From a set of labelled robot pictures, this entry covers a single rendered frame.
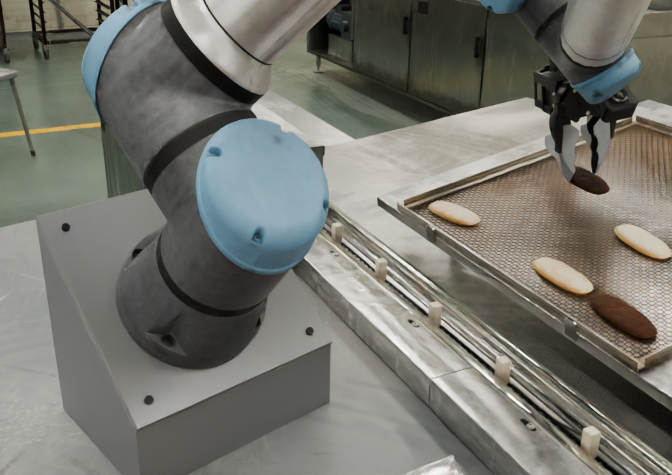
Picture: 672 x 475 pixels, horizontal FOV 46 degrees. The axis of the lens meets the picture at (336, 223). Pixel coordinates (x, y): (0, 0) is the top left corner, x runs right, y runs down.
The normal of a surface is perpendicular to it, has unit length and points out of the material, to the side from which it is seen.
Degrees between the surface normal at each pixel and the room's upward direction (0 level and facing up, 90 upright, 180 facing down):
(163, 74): 81
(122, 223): 40
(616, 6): 149
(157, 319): 90
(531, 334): 0
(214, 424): 90
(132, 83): 70
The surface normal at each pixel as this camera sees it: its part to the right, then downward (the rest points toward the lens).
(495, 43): -0.89, 0.16
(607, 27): -0.19, 0.97
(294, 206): 0.51, -0.40
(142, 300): -0.59, 0.07
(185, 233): -0.71, 0.32
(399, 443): 0.02, -0.92
